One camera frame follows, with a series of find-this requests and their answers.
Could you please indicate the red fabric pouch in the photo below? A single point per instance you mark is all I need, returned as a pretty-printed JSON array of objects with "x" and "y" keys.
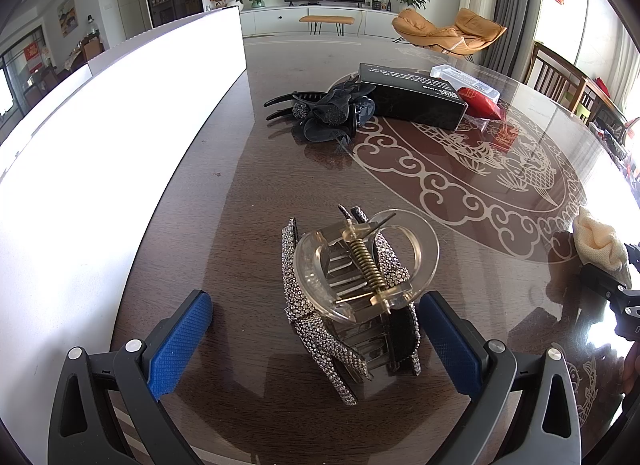
[{"x": 479, "y": 105}]

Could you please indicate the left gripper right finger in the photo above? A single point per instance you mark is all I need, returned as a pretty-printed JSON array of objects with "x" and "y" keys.
[{"x": 544, "y": 428}]

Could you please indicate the black flower hair clip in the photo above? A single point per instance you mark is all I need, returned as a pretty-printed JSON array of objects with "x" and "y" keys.
[{"x": 334, "y": 115}]

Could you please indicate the clear plastic floss box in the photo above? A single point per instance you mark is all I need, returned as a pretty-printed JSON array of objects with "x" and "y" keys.
[{"x": 459, "y": 79}]

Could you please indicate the white tv cabinet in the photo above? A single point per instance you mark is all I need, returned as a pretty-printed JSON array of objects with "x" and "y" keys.
[{"x": 285, "y": 20}]

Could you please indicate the black cardboard box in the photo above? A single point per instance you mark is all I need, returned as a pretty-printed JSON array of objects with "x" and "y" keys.
[{"x": 410, "y": 96}]

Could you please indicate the white foam board enclosure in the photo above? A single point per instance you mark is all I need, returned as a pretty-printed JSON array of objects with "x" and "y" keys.
[{"x": 81, "y": 177}]

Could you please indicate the cream knitted glove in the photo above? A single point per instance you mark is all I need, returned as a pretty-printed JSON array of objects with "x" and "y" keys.
[{"x": 598, "y": 244}]

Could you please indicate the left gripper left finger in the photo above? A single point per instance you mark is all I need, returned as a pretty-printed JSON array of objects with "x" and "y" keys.
[{"x": 84, "y": 428}]

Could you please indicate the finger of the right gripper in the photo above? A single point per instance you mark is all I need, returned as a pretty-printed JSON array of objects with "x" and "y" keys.
[{"x": 604, "y": 284}]

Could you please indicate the orange lounge chair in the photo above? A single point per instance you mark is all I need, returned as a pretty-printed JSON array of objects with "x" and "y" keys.
[{"x": 470, "y": 33}]

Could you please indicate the wooden bench hairpin legs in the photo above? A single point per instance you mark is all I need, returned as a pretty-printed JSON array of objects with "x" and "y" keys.
[{"x": 314, "y": 23}]

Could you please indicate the dark wooden dining chair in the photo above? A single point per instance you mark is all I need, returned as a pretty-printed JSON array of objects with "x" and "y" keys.
[{"x": 565, "y": 84}]

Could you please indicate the rhinestone bow hair clip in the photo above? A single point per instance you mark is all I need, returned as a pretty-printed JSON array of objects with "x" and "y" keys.
[{"x": 351, "y": 291}]

